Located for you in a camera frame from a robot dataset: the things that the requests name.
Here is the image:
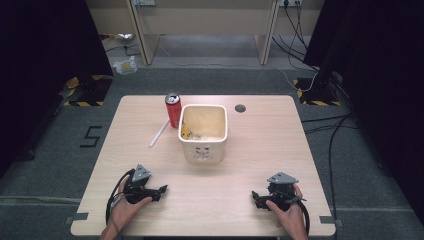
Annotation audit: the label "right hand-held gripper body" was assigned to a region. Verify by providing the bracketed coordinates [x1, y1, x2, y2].
[265, 171, 300, 212]

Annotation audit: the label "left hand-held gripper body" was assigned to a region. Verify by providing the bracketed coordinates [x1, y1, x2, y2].
[122, 163, 158, 205]

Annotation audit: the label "white straw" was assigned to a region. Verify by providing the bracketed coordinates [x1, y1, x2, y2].
[148, 118, 171, 148]

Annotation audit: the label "white square bin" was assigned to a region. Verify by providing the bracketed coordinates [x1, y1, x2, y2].
[177, 103, 229, 165]

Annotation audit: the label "red drink can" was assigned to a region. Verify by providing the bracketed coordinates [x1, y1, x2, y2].
[164, 92, 183, 129]

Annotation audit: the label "person's left hand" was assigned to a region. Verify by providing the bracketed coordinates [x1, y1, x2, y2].
[110, 178, 154, 232]

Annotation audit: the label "person's right hand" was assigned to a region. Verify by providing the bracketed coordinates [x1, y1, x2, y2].
[265, 183, 309, 240]

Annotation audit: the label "grey tape strip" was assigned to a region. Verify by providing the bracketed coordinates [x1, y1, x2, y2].
[64, 212, 90, 225]
[318, 215, 344, 228]

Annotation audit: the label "yellow wrapper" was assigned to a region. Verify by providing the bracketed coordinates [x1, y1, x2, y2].
[180, 122, 202, 141]

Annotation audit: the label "black stand base striped tape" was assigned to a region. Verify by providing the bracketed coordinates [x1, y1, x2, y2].
[292, 77, 343, 107]
[62, 75, 114, 108]

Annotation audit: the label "crumpled clear plastic bag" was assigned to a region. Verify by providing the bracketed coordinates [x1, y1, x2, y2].
[112, 55, 138, 76]

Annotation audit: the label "black curtain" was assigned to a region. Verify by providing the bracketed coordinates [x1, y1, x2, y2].
[0, 0, 114, 179]
[302, 0, 424, 226]

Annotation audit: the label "crumpled silver foil wrapper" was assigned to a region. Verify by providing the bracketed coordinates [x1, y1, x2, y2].
[114, 32, 135, 43]

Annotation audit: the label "left hand-held gripper black cable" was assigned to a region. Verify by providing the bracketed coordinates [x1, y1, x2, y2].
[105, 168, 136, 225]

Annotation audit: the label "hand-held gripper black cable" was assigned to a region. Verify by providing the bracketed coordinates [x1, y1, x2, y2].
[105, 168, 136, 225]
[292, 197, 312, 236]

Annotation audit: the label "right hand-held gripper black cable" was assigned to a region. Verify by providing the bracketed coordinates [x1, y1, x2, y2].
[292, 197, 312, 236]

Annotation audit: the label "black floor cables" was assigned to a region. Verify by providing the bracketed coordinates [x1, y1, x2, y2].
[300, 112, 360, 240]

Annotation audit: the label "thin black floor cable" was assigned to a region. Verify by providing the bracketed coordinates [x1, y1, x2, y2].
[105, 42, 142, 57]

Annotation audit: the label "black wall socket cables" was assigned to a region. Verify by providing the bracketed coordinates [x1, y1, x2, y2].
[271, 0, 322, 73]

